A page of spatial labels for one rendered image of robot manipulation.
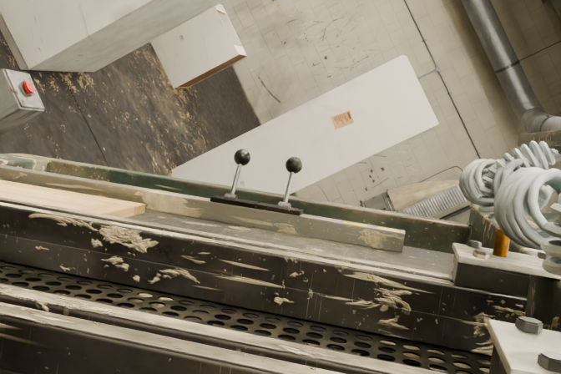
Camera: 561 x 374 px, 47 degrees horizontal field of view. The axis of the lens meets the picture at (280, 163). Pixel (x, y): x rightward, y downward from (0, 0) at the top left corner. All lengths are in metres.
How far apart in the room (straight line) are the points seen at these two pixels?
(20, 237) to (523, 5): 9.00
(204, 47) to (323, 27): 3.37
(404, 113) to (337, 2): 4.67
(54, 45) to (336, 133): 2.18
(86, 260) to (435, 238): 0.97
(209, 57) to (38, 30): 2.67
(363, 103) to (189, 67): 2.08
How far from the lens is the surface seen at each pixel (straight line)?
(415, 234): 1.59
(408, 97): 4.94
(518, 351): 0.41
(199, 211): 1.42
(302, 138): 4.98
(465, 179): 0.94
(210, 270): 0.78
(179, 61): 6.40
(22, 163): 1.74
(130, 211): 1.34
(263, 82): 9.48
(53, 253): 0.86
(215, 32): 6.32
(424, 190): 7.07
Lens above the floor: 1.77
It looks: 11 degrees down
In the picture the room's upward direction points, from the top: 64 degrees clockwise
